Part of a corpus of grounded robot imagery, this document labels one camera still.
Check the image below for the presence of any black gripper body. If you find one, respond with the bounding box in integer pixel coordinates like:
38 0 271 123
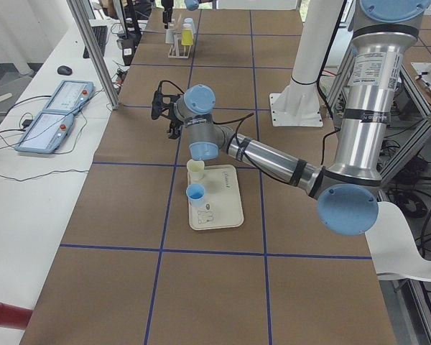
161 0 174 29
157 80 183 139

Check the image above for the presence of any yellow plastic cup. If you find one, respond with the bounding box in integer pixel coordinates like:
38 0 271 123
181 28 194 47

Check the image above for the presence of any pale cream cup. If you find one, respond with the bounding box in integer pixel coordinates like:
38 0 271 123
186 160 205 183

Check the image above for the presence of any blue cup front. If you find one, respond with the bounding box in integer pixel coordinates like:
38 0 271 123
185 183 205 208

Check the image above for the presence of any pink plastic cup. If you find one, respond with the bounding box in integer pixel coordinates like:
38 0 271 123
182 23 195 32

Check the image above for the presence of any grey plastic cup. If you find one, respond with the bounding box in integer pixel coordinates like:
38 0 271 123
165 28 177 45

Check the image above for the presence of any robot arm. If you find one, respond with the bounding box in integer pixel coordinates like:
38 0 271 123
161 0 210 29
152 1 429 236

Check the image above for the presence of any black keyboard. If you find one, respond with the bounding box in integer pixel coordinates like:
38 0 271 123
82 25 109 59

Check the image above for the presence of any upper teach pendant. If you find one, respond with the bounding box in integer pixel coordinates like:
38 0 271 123
43 80 94 114

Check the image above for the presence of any teach pendant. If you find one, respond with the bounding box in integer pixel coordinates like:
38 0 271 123
14 111 74 154
43 80 94 114

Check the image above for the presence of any black computer mouse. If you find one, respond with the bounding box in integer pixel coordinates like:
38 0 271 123
57 65 73 75

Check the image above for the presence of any lower teach pendant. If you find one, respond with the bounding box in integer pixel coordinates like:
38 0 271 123
14 111 74 154

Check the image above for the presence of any white plastic tray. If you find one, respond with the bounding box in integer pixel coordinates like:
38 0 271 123
187 165 244 231

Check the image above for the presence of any red cylinder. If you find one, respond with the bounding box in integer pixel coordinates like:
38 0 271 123
0 302 33 330

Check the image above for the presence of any white chair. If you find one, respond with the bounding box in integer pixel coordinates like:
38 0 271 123
365 201 431 282

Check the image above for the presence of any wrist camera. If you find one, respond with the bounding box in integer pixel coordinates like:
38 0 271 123
151 89 163 120

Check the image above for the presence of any white wire cup rack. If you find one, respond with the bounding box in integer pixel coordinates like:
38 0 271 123
168 15 196 59

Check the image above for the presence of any black camera cable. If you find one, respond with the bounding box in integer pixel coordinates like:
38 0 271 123
157 80 256 159

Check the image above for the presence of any aluminium frame post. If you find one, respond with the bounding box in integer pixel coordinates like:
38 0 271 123
66 0 119 110

